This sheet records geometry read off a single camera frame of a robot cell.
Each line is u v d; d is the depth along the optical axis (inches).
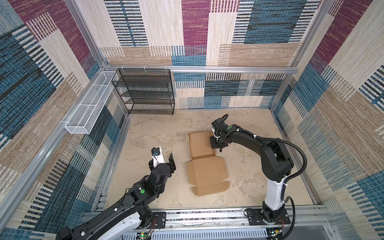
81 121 27.5
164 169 23.1
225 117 32.5
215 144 33.5
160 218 29.3
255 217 28.8
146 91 43.9
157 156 25.1
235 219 29.5
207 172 34.6
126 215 20.3
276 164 20.0
